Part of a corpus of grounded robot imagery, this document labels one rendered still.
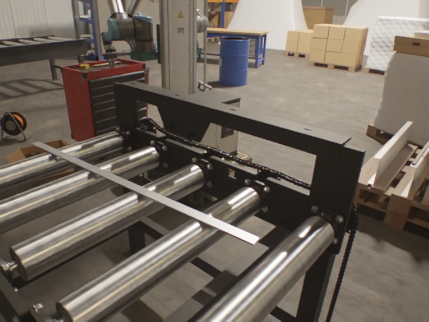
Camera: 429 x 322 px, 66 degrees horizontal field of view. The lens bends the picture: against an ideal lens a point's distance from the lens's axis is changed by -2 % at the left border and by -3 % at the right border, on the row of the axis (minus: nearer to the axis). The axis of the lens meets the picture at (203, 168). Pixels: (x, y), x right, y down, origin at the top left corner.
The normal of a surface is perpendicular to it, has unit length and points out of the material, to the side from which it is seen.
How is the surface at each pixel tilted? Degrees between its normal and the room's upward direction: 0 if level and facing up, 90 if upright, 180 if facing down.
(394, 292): 0
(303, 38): 90
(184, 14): 90
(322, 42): 90
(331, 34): 90
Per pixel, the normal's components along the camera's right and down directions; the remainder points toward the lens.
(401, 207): -0.66, 0.32
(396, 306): 0.02, -0.89
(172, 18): 0.69, 0.33
